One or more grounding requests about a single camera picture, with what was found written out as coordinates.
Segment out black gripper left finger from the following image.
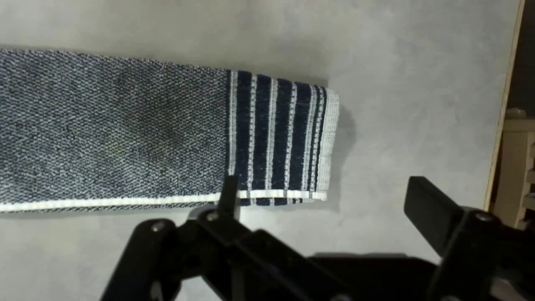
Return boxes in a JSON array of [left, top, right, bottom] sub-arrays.
[[98, 174, 358, 301]]

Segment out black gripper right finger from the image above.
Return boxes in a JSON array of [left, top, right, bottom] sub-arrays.
[[403, 174, 535, 301]]

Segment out blue striped towel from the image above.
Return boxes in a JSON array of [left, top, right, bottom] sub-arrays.
[[0, 49, 341, 215]]

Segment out wooden chair with vertical slats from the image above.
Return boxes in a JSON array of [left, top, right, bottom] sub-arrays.
[[490, 107, 535, 231]]

